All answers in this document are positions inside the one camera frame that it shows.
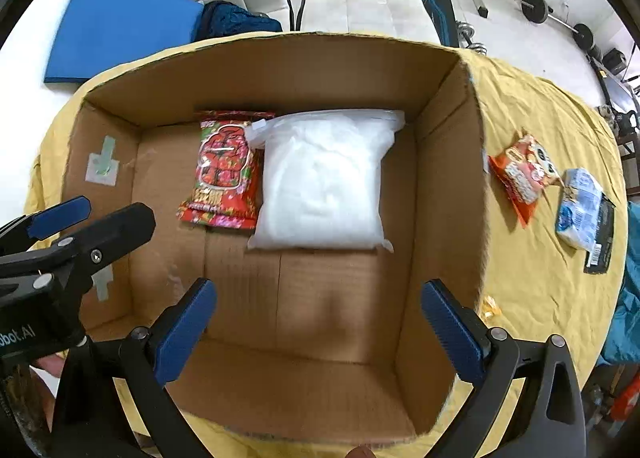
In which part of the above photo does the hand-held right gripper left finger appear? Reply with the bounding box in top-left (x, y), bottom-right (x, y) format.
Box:
top-left (52, 278), bottom-right (218, 458)

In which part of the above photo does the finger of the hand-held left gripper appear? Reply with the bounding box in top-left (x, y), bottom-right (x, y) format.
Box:
top-left (0, 203), bottom-right (157, 290)
top-left (0, 196), bottom-right (92, 259)

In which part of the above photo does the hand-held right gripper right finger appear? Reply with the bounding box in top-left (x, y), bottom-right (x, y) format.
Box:
top-left (421, 279), bottom-right (587, 458)

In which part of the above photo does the brown cardboard box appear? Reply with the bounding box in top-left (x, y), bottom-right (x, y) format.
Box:
top-left (62, 31), bottom-right (493, 444)

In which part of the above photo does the person's left hand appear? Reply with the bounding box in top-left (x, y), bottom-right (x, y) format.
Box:
top-left (29, 355), bottom-right (67, 434)

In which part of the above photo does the red snack packet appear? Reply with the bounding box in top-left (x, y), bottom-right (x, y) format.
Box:
top-left (177, 110), bottom-right (277, 234)

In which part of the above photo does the orange snack packet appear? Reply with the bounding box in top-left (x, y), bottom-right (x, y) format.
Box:
top-left (487, 131), bottom-right (566, 229)

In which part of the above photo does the teal cloth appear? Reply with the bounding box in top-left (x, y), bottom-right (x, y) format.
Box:
top-left (597, 273), bottom-right (640, 369)

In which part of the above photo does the black flat packet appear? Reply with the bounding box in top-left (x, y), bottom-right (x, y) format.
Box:
top-left (583, 193), bottom-right (617, 274)

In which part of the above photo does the light blue tissue packet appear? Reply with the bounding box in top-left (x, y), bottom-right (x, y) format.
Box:
top-left (555, 168), bottom-right (604, 251)

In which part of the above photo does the orange object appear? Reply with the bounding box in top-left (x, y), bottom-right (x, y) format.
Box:
top-left (612, 373), bottom-right (640, 424)

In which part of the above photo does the white plastic bag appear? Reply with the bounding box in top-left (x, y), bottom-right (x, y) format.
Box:
top-left (247, 109), bottom-right (407, 254)

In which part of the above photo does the blue foam mat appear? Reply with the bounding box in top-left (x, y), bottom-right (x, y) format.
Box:
top-left (43, 0), bottom-right (206, 85)

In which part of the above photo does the dark blue knitted cloth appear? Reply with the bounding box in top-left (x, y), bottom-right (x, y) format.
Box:
top-left (196, 0), bottom-right (283, 42)

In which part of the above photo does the chrome dumbbell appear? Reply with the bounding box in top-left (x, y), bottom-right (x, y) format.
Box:
top-left (457, 22), bottom-right (488, 56)

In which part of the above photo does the black barbell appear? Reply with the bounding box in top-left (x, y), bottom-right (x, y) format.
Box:
top-left (520, 0), bottom-right (596, 52)

